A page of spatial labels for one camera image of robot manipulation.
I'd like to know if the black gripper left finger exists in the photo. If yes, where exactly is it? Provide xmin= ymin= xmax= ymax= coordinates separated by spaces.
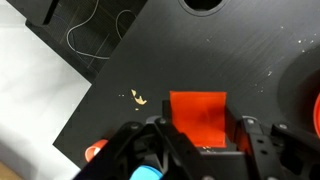
xmin=74 ymin=99 xmax=201 ymax=180

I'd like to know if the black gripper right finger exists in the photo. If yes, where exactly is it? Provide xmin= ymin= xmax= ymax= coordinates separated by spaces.
xmin=226 ymin=103 xmax=320 ymax=180

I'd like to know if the red cube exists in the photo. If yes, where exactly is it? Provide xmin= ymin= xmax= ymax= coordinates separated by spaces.
xmin=169 ymin=90 xmax=228 ymax=149

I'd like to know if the blue plate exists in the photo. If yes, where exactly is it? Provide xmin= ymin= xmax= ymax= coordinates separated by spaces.
xmin=129 ymin=164 xmax=164 ymax=180

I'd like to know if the small red mug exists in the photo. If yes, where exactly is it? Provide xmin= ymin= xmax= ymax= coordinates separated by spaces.
xmin=84 ymin=138 xmax=109 ymax=163

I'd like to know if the red bowl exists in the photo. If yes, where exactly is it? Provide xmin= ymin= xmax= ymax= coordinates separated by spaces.
xmin=313 ymin=92 xmax=320 ymax=138

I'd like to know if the thin white wire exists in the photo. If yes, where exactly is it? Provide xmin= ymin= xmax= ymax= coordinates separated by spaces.
xmin=65 ymin=0 xmax=138 ymax=61

